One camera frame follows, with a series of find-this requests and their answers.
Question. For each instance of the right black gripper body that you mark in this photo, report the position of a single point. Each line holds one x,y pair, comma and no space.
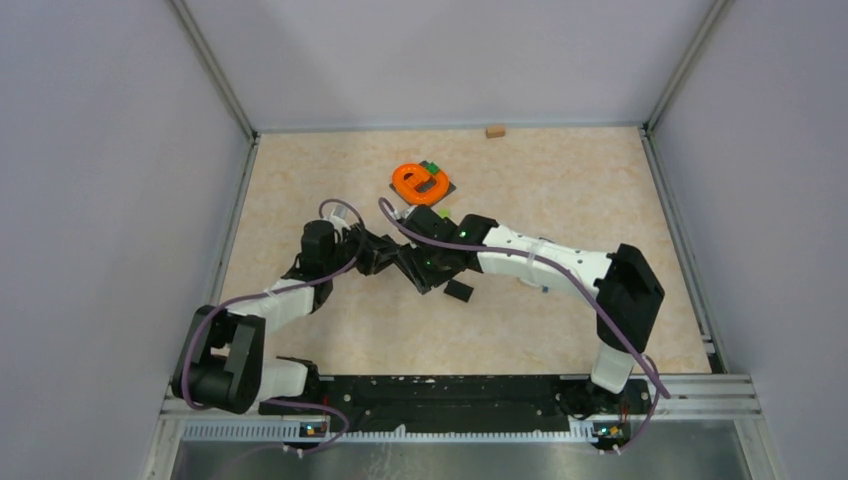
438,271

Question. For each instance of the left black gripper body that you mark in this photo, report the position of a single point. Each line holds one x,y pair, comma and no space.
364,253

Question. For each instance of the black remote control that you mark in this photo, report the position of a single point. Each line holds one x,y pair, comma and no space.
405,262

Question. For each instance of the black battery cover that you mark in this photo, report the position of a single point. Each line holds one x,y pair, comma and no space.
458,290

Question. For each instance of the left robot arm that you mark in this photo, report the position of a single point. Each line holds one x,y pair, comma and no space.
223,364

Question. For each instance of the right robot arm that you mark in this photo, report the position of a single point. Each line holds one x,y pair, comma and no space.
620,287

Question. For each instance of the small wooden block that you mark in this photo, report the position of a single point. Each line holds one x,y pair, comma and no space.
495,131

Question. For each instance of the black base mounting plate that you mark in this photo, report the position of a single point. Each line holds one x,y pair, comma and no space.
461,404

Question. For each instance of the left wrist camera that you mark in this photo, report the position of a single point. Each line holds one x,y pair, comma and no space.
338,217

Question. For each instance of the orange plastic ring toy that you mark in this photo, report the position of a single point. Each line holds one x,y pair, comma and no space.
410,168

